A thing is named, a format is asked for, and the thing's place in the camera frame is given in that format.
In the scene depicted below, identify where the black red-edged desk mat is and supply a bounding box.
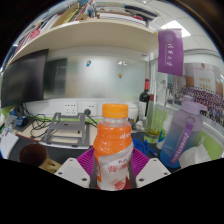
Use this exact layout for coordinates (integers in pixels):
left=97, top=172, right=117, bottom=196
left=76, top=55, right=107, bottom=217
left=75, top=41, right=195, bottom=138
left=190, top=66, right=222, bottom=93
left=8, top=131, right=168, bottom=169

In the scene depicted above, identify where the dark blue mat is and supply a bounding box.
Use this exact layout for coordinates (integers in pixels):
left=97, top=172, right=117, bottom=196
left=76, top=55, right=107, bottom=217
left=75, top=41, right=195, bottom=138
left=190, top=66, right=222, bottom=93
left=131, top=131, right=174, bottom=168

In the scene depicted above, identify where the small white jar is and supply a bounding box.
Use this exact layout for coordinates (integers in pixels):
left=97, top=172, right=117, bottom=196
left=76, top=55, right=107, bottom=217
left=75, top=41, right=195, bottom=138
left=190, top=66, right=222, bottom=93
left=127, top=101, right=140, bottom=123

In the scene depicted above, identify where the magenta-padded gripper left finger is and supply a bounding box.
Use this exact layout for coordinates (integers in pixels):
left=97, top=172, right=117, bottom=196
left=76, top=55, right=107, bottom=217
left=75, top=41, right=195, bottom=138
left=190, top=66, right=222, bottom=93
left=54, top=147, right=99, bottom=190

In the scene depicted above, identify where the black cable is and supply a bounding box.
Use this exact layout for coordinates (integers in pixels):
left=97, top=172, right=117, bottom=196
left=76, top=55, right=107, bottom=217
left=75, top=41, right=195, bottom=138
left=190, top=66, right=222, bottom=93
left=21, top=104, right=53, bottom=138

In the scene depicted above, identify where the orange drink bottle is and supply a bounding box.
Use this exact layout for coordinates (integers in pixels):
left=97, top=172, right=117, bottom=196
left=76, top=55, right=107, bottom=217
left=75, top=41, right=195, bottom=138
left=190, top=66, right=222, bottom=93
left=93, top=103, right=134, bottom=192

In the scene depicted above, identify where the coiled blue cable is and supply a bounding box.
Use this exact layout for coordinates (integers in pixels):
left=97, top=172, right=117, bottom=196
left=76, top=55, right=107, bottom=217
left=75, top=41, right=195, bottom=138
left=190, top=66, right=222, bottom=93
left=132, top=138, right=161, bottom=158

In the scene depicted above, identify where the grey metal laptop stand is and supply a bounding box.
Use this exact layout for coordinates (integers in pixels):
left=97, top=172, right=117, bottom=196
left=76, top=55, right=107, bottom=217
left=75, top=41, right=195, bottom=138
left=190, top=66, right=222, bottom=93
left=39, top=112, right=92, bottom=150

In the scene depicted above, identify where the wooden shelf with books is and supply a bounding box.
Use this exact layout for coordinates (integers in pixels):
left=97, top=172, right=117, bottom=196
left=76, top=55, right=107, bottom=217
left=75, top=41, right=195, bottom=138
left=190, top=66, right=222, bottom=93
left=6, top=0, right=159, bottom=66

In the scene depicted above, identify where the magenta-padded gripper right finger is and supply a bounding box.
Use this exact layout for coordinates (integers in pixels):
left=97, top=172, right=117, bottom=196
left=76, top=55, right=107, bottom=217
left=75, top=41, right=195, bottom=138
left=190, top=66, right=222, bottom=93
left=129, top=148, right=172, bottom=190

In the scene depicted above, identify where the crumpled white tissue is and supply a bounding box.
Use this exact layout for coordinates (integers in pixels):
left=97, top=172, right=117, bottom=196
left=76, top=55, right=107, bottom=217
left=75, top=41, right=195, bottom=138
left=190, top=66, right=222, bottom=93
left=178, top=136, right=213, bottom=169

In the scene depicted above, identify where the dark wine bottle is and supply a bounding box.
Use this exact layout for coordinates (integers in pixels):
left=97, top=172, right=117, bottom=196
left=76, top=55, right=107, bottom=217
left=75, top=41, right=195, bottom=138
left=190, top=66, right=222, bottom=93
left=138, top=78, right=152, bottom=118

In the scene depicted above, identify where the group photo poster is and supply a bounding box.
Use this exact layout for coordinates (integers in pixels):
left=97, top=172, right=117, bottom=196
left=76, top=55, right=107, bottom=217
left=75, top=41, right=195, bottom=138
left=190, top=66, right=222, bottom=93
left=166, top=62, right=224, bottom=128

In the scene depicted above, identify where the purple hanging banner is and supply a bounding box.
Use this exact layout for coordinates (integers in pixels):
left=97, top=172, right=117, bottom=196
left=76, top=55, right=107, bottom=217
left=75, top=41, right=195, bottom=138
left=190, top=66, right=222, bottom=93
left=157, top=28, right=185, bottom=78

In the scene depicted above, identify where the brown mug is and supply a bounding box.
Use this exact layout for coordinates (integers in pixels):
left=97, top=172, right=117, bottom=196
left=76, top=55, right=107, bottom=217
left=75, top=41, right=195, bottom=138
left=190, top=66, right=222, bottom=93
left=18, top=143, right=63, bottom=174

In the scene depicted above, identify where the white paper sheet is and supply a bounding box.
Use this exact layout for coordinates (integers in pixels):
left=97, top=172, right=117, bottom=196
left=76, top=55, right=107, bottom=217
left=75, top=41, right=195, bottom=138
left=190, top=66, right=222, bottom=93
left=0, top=130, right=20, bottom=160

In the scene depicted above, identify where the small blue electronics box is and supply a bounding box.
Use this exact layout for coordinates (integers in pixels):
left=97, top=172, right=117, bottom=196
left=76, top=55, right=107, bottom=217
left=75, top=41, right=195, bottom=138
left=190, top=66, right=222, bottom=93
left=14, top=114, right=29, bottom=128

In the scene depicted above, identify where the drinking glass with green liquid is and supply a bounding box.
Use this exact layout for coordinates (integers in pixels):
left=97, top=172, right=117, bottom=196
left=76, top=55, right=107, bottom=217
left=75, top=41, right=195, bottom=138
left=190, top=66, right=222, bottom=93
left=143, top=109, right=163, bottom=145

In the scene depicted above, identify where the white wall socket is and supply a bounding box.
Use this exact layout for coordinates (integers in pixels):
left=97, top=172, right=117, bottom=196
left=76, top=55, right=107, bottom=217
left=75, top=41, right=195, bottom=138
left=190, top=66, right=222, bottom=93
left=82, top=101, right=98, bottom=117
left=63, top=101, right=79, bottom=117

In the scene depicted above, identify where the black computer monitor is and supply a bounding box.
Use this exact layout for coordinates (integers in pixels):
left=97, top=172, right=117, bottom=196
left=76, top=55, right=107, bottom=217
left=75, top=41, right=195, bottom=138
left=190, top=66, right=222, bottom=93
left=0, top=49, right=49, bottom=109

